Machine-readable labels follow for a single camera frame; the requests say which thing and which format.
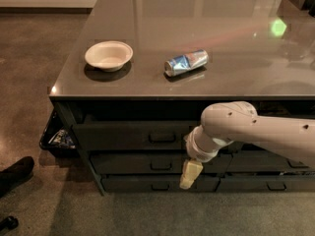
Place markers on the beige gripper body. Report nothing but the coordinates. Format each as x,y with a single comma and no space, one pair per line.
201,153

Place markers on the grey top drawer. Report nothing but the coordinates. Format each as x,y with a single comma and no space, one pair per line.
129,135

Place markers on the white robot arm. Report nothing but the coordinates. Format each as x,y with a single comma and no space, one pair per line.
222,124

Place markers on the right bottom drawer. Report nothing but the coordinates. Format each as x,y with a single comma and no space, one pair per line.
267,184

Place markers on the right middle drawer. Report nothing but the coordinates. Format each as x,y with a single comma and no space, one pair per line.
263,161

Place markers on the left bottom drawer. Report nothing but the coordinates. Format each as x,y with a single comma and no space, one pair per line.
156,183

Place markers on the left middle drawer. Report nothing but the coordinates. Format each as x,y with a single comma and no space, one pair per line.
148,162

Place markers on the grey drawer cabinet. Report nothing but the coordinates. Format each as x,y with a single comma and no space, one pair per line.
260,51

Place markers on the crumpled wrapper in bin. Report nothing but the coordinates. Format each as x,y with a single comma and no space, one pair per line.
61,140

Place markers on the black trash bin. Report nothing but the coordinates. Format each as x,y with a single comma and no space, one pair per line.
53,125

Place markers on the white paper bowl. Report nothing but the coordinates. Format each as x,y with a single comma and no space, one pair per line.
109,56

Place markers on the black shoe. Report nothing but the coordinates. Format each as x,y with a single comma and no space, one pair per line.
15,174

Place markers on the small black floor object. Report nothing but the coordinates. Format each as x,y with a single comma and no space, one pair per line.
9,222

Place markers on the metal drawer handle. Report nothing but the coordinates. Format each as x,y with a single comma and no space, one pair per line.
162,137

